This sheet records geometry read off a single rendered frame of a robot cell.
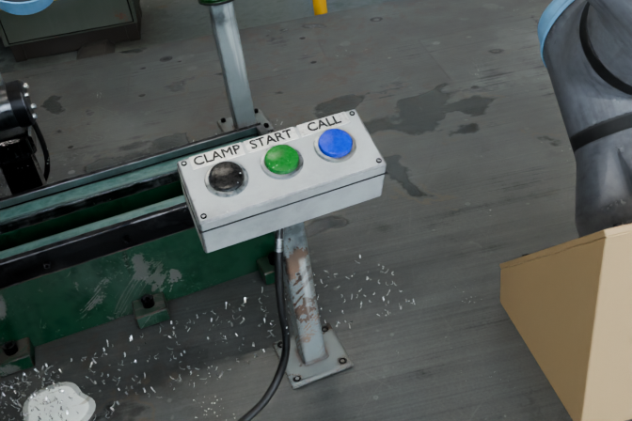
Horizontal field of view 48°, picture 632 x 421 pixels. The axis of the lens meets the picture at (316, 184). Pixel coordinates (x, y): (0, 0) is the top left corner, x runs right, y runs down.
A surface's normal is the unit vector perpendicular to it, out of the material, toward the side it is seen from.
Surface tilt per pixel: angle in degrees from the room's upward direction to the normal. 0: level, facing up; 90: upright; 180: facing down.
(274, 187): 22
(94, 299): 90
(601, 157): 58
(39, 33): 90
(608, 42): 98
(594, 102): 68
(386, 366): 0
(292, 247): 90
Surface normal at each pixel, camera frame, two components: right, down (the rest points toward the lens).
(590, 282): -0.97, 0.21
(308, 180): 0.02, -0.58
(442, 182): -0.12, -0.82
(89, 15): 0.18, 0.54
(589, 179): -0.96, -0.14
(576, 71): -0.90, 0.41
